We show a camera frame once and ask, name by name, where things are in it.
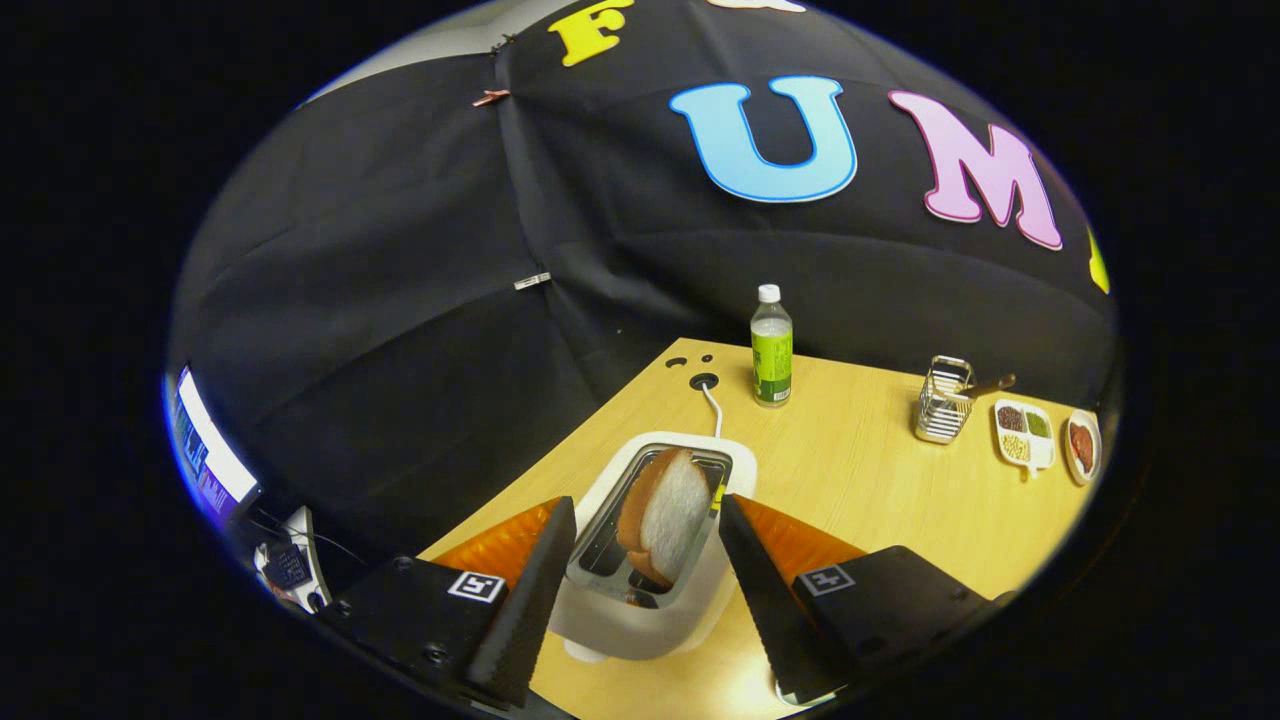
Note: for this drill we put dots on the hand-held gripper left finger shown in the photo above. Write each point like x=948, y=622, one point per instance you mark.
x=520, y=610

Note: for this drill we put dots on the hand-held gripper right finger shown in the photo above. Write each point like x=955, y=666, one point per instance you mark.
x=775, y=600

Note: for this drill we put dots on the toasted bread slice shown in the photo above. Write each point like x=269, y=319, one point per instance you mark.
x=670, y=515

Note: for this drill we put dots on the white toaster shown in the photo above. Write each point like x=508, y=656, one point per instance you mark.
x=650, y=625

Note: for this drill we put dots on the white desktop device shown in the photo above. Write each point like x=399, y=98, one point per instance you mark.
x=300, y=570

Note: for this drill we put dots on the green label plastic bottle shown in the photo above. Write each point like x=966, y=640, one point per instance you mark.
x=771, y=350

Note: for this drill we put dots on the white divided condiment dish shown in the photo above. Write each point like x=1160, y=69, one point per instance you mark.
x=1040, y=452

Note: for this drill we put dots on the round white meat plate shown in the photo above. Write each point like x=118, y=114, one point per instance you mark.
x=1072, y=465

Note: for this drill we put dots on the white backdrop clip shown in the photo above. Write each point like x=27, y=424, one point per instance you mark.
x=531, y=280

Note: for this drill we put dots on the black backdrop cloth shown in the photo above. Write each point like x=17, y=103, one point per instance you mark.
x=400, y=300

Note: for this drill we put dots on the red-brown meat piece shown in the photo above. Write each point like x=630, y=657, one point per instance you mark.
x=1082, y=445

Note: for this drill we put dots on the computer monitor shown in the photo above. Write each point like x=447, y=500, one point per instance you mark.
x=205, y=450

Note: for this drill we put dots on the pink backdrop clip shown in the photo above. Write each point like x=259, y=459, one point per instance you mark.
x=490, y=97

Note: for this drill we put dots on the black spring clip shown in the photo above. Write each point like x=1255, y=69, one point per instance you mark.
x=500, y=43

